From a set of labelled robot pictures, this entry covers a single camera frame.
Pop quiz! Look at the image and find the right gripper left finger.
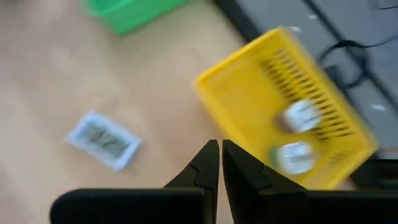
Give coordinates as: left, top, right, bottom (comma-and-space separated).
164, 139, 220, 224

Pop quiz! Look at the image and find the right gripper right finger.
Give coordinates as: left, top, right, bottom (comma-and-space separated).
222, 139, 305, 224

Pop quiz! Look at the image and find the white round object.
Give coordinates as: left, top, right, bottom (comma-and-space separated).
270, 141, 317, 175
281, 99, 323, 133

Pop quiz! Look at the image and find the white staple box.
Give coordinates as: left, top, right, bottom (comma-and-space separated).
65, 110, 142, 172

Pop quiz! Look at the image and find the yellow plastic basket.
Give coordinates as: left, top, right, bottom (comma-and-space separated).
192, 26, 379, 190

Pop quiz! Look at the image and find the green plastic basket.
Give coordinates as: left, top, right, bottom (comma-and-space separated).
82, 0, 187, 35

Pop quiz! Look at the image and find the black coiled floor cable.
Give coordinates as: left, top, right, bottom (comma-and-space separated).
315, 34, 398, 93

